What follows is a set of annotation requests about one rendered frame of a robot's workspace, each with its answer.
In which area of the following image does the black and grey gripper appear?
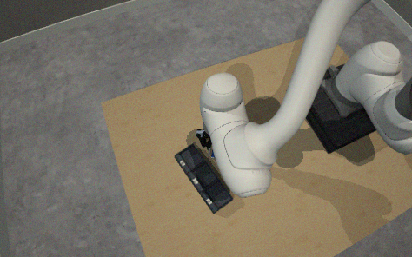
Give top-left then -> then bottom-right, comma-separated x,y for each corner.
196,128 -> 212,155

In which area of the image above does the dark grey rack of three bins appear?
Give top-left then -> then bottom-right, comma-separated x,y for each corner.
175,144 -> 233,214

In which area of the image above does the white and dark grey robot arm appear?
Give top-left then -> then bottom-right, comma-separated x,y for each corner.
200,0 -> 412,198

